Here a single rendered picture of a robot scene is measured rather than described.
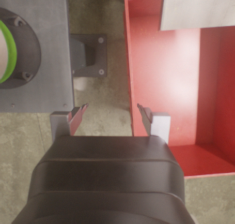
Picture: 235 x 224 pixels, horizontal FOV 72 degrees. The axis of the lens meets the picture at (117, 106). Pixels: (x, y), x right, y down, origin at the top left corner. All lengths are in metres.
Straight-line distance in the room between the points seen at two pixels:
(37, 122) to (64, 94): 1.15
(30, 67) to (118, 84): 0.98
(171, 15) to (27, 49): 0.32
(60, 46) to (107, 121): 1.06
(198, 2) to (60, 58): 0.32
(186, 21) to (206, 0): 0.05
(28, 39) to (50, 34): 0.04
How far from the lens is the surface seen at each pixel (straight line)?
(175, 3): 0.45
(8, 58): 0.30
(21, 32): 0.35
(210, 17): 0.49
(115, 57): 1.26
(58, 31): 0.36
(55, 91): 0.37
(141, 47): 0.72
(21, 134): 1.62
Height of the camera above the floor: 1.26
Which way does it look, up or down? 74 degrees down
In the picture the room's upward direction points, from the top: 179 degrees clockwise
